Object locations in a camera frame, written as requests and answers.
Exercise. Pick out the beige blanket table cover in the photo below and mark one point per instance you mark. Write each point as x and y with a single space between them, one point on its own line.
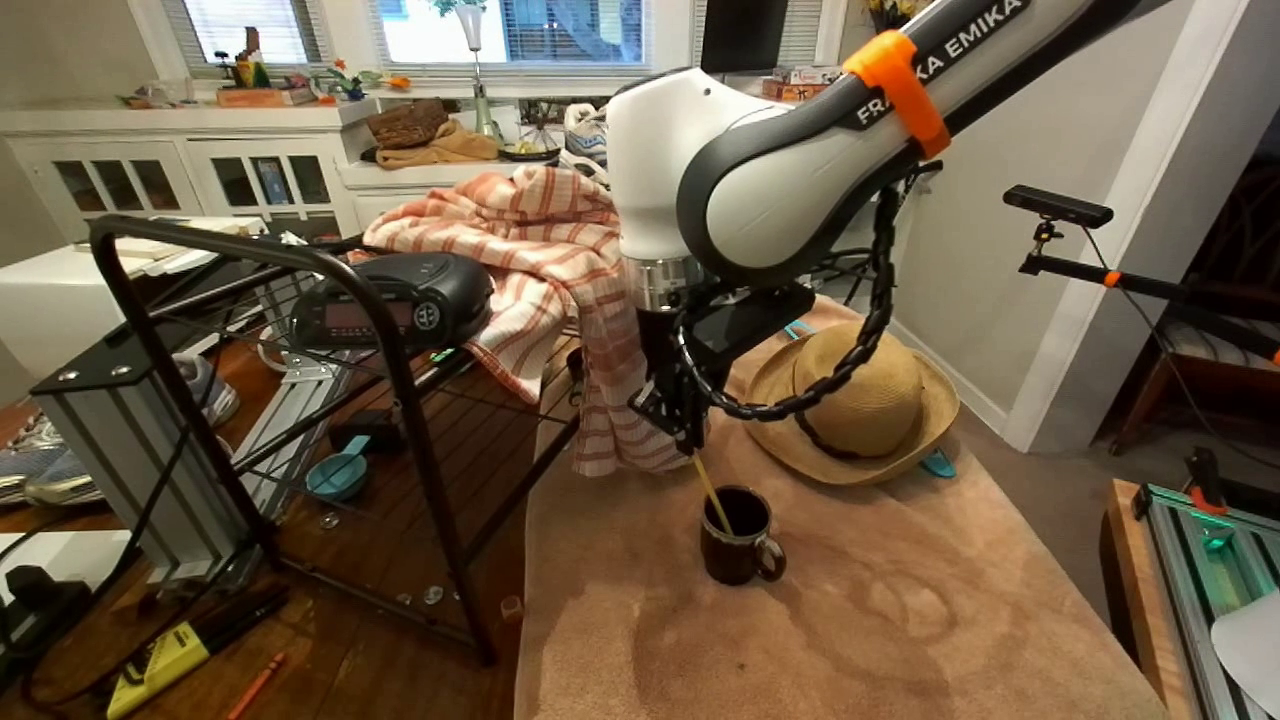
852 615

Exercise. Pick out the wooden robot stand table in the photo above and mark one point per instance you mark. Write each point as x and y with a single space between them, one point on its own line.
1134 601

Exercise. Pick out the aluminium rail base frame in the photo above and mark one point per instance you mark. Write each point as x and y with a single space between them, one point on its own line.
1213 563

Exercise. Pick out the grey white sneaker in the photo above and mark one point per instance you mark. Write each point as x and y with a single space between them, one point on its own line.
44 464

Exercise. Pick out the red white striped towel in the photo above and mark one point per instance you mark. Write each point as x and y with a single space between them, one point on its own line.
545 252

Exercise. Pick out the red marker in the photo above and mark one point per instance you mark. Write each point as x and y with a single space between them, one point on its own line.
257 684

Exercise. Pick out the blue bowl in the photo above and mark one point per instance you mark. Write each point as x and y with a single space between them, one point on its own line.
337 476

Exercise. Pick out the yellow pencil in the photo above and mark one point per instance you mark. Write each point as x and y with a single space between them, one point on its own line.
715 496

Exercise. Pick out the black metal shoe rack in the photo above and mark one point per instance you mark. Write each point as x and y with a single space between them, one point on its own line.
401 386

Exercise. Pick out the black stereo camera bar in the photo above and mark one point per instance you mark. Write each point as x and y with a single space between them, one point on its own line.
1058 207

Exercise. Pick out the tan straw hat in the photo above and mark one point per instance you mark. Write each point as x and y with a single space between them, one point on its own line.
864 402

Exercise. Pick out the yellow black tool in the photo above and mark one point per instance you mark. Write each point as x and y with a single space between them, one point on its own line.
159 660

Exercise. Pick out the white glass door cabinet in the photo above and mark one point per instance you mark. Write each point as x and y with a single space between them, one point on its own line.
175 166

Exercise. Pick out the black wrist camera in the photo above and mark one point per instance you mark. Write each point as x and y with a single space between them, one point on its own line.
745 326

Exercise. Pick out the brown wicker basket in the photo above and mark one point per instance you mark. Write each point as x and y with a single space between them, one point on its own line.
405 122

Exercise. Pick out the grey translucent box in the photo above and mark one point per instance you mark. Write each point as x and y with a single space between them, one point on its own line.
146 452

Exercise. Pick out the brown cup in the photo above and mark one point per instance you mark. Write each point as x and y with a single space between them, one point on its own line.
738 545

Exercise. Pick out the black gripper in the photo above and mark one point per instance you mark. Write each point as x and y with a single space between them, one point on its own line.
665 363

